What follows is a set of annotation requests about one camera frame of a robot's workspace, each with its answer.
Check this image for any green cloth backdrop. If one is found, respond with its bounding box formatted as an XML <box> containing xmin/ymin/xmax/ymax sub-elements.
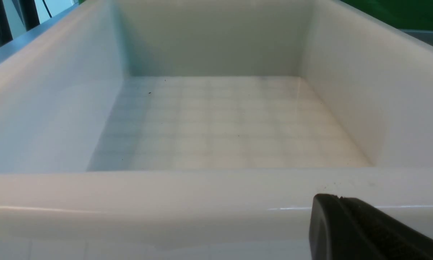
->
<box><xmin>344</xmin><ymin>0</ymin><xmax>433</xmax><ymax>31</ymax></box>

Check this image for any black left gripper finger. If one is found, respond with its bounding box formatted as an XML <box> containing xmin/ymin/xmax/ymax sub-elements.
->
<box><xmin>309</xmin><ymin>194</ymin><xmax>433</xmax><ymax>260</ymax></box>

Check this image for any teal plastic bin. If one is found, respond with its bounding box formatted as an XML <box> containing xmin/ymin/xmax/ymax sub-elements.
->
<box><xmin>402</xmin><ymin>30</ymin><xmax>433</xmax><ymax>46</ymax></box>

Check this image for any large white plastic tub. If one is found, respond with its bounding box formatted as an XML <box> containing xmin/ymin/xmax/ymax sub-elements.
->
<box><xmin>0</xmin><ymin>0</ymin><xmax>433</xmax><ymax>260</ymax></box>

